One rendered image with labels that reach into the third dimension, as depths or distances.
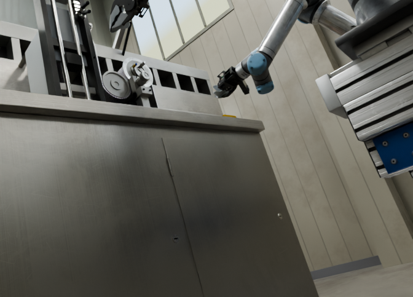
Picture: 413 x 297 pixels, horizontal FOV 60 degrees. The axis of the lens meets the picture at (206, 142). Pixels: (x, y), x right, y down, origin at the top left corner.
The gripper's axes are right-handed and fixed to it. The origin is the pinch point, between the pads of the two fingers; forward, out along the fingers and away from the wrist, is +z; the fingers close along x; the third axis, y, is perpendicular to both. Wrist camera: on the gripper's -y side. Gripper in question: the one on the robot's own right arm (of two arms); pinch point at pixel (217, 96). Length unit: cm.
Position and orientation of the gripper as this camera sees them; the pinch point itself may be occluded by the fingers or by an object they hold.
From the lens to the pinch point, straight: 179.6
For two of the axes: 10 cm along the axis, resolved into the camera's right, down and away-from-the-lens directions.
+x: 0.3, 8.7, -4.9
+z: -5.8, 4.1, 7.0
